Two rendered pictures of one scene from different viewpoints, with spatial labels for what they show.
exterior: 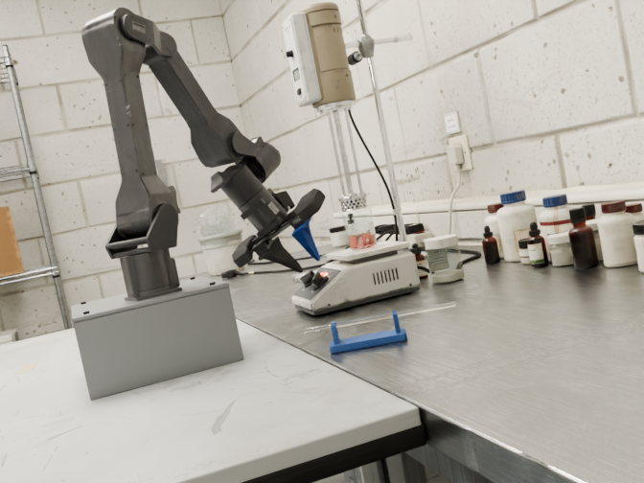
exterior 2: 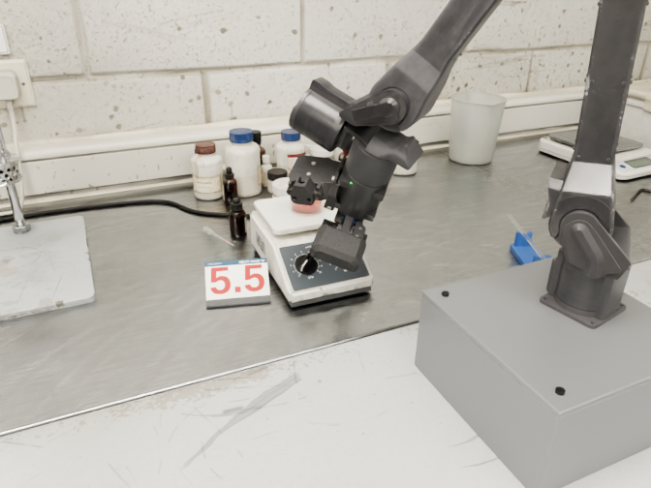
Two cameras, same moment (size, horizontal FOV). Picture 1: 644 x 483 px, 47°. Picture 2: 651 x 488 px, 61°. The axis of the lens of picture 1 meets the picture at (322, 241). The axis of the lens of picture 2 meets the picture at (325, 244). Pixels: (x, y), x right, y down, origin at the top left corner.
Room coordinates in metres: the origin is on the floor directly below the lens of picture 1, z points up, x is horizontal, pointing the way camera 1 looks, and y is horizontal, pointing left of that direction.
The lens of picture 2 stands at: (1.36, 0.71, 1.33)
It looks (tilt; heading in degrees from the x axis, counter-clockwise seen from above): 27 degrees down; 264
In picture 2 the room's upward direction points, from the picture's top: 1 degrees clockwise
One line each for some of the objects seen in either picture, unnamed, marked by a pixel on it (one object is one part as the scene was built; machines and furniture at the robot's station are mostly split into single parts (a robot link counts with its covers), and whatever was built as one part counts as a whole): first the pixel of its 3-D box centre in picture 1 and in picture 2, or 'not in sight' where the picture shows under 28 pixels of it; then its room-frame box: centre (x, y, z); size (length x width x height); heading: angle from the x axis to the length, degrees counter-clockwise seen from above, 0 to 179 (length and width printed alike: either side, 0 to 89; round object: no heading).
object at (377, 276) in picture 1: (357, 277); (305, 243); (1.31, -0.05, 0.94); 0.22 x 0.13 x 0.08; 107
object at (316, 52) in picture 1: (317, 60); not in sight; (1.76, -0.07, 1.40); 0.15 x 0.11 x 0.24; 109
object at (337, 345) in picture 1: (366, 331); (531, 253); (0.95, -0.03, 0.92); 0.10 x 0.03 x 0.04; 86
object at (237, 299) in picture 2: not in sight; (237, 282); (1.42, 0.02, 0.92); 0.09 x 0.06 x 0.04; 4
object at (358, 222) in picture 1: (358, 229); (306, 189); (1.31, -0.07, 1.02); 0.06 x 0.05 x 0.08; 85
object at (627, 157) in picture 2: not in sight; (603, 151); (0.55, -0.52, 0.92); 0.26 x 0.19 x 0.05; 111
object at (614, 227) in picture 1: (617, 233); not in sight; (1.16, -0.46, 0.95); 0.06 x 0.06 x 0.10
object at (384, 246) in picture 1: (366, 250); (299, 211); (1.32, -0.08, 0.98); 0.12 x 0.12 x 0.01; 17
